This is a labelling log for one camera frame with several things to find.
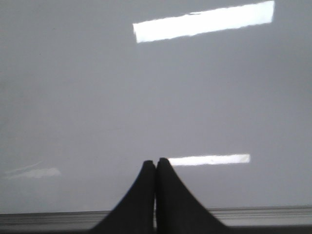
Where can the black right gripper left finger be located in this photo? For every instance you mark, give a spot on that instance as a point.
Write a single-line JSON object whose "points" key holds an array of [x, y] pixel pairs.
{"points": [[135, 212]]}

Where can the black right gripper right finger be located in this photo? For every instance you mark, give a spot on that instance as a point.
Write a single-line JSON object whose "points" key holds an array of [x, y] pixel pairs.
{"points": [[177, 210]]}

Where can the white whiteboard with aluminium frame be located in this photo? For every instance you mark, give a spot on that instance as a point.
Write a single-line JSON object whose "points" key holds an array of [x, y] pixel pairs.
{"points": [[89, 89]]}

